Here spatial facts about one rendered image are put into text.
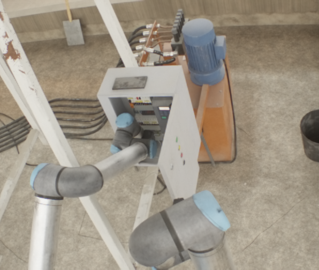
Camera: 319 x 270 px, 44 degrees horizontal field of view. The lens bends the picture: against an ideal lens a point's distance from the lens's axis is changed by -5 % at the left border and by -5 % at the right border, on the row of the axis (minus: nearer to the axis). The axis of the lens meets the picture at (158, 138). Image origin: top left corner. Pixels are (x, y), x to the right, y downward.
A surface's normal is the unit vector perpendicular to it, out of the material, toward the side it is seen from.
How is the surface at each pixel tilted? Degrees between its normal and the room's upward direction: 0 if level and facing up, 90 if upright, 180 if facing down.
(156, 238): 39
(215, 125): 90
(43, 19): 90
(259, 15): 90
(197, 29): 0
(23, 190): 0
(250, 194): 0
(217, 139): 90
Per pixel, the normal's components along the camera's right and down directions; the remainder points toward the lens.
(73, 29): -0.28, 0.51
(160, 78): -0.23, -0.63
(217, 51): -0.21, 0.78
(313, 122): 0.13, 0.62
